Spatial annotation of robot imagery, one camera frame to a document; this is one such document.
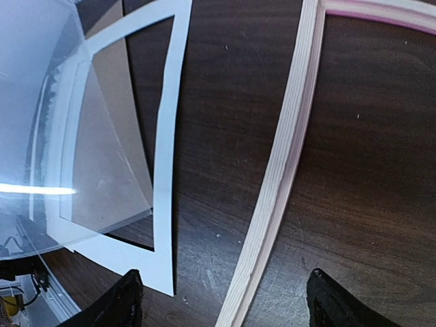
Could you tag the white mat board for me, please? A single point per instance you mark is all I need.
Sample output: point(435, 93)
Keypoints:
point(156, 266)

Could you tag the landscape photo print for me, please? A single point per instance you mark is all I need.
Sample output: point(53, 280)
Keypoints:
point(39, 131)

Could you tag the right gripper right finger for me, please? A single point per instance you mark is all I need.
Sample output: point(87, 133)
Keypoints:
point(330, 304)

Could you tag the front aluminium rail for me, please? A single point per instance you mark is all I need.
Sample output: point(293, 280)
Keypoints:
point(52, 305)

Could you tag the pink wooden picture frame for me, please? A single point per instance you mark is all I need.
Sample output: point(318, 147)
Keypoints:
point(290, 135)

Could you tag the clear acrylic sheet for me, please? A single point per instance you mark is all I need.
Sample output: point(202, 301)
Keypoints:
point(35, 34)

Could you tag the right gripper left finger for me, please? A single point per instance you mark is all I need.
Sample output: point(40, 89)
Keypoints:
point(121, 305)

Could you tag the brown backing board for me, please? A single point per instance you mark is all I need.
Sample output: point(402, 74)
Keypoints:
point(110, 169)

